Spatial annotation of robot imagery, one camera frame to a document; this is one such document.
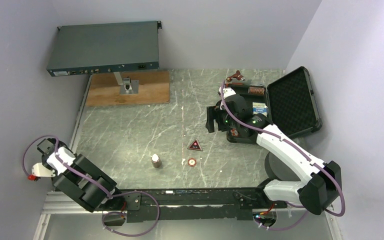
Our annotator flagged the poker chips row in case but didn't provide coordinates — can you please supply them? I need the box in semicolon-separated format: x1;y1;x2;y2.
230;128;239;137

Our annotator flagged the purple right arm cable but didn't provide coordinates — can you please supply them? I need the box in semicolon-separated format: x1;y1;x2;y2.
219;79;346;232

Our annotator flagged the silver metal stand bracket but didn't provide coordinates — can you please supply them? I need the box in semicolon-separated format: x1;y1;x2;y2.
113;72;139;95

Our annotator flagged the black aluminium mounting rail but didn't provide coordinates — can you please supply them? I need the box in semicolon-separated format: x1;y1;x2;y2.
41;187;334;223

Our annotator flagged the dark green rack unit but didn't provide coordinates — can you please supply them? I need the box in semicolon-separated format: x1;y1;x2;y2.
46;20;163;77

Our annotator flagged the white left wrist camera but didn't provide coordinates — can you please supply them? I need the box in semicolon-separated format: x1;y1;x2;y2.
27;163;56;182

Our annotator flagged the black poker set case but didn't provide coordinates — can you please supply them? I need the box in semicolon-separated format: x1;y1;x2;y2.
225;66;323;139

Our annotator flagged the brown wooden board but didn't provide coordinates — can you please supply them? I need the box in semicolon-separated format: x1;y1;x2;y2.
85;70;170;107

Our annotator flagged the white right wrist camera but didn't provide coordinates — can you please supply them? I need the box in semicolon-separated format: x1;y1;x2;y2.
222;87;237;101

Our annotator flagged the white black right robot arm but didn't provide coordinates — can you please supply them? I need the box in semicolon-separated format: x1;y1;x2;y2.
205;94;346;217

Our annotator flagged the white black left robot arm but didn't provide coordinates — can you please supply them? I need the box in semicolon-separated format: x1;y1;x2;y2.
36;138;124;213

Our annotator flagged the poker chip roll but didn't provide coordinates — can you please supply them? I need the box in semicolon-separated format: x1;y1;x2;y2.
247;86;266;96

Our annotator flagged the single red poker chip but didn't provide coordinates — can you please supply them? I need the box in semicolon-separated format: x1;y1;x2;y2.
187;158;197;167

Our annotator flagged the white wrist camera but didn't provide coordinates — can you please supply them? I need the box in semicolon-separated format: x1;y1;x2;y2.
222;87;237;101
27;163;56;182

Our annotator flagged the blue playing card deck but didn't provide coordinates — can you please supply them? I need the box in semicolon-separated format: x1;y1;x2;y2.
252;102;268;116

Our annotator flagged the red black triangle button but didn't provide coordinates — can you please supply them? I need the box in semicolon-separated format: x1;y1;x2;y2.
187;139;203;151

